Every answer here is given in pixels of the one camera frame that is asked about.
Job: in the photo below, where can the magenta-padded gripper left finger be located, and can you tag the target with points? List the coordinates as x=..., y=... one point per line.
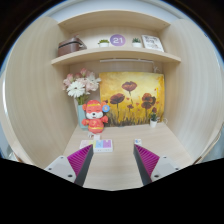
x=63, y=166

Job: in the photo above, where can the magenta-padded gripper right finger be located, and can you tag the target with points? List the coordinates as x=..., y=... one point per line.
x=163, y=166

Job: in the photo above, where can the small plant in white pot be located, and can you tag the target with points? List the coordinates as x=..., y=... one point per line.
x=153, y=124

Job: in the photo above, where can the white adapter block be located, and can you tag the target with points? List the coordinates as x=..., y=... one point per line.
x=96, y=136

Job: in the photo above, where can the red plush mouse toy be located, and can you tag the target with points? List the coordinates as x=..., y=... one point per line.
x=95, y=125

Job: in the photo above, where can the teal vase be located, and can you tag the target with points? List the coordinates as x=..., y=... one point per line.
x=80, y=116

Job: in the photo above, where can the yellow poppy painting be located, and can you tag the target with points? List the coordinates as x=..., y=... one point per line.
x=140, y=93

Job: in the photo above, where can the pink and white flower bouquet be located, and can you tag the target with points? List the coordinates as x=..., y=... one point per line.
x=76, y=89

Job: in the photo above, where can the white light bar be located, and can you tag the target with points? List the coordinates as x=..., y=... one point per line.
x=126, y=60

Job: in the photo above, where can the wooden shelf unit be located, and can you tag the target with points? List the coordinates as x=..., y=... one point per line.
x=113, y=53

